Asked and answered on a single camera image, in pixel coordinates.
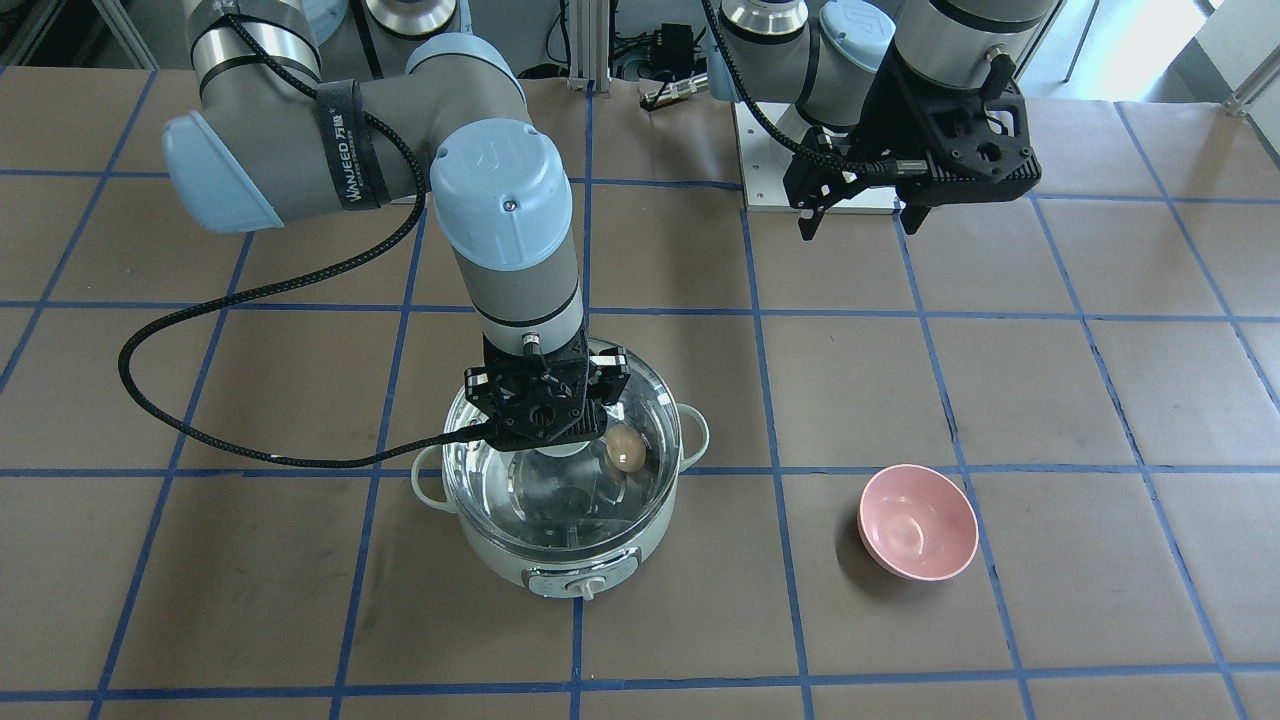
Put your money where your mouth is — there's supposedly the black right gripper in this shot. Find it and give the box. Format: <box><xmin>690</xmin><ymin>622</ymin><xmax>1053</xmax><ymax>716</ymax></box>
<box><xmin>463</xmin><ymin>331</ymin><xmax>631</xmax><ymax>452</ymax></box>

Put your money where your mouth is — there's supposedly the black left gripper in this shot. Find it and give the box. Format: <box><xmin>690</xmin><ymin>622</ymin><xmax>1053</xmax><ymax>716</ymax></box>
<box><xmin>783</xmin><ymin>46</ymin><xmax>1042</xmax><ymax>241</ymax></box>

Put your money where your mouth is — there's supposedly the brown egg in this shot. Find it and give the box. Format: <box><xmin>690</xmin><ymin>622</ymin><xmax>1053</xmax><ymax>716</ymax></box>
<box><xmin>604</xmin><ymin>423</ymin><xmax>648</xmax><ymax>473</ymax></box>

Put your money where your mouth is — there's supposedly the glass pot lid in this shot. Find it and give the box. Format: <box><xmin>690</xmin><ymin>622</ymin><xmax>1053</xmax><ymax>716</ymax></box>
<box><xmin>442</xmin><ymin>354</ymin><xmax>682</xmax><ymax>562</ymax></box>

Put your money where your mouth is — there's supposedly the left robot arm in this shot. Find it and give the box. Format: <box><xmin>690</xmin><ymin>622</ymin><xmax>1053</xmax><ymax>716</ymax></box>
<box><xmin>701</xmin><ymin>1</ymin><xmax>1053</xmax><ymax>241</ymax></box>

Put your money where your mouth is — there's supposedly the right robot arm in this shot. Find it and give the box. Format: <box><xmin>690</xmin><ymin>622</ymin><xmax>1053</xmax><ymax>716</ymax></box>
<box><xmin>163</xmin><ymin>1</ymin><xmax>628</xmax><ymax>451</ymax></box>

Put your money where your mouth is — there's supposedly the pale green electric pot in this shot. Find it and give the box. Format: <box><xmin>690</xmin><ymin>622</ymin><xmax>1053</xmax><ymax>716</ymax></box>
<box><xmin>411</xmin><ymin>337</ymin><xmax>710</xmax><ymax>600</ymax></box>

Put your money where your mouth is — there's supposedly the pink bowl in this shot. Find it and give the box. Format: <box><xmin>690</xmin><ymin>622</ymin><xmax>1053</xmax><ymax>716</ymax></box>
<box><xmin>856</xmin><ymin>464</ymin><xmax>980</xmax><ymax>583</ymax></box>

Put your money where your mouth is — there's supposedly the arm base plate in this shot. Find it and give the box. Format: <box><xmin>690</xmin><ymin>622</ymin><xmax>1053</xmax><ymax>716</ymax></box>
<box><xmin>735</xmin><ymin>95</ymin><xmax>901</xmax><ymax>213</ymax></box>

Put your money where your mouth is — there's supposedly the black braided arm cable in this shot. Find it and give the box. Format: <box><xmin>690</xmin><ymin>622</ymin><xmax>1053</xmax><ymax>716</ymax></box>
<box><xmin>700</xmin><ymin>0</ymin><xmax>901</xmax><ymax>176</ymax></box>

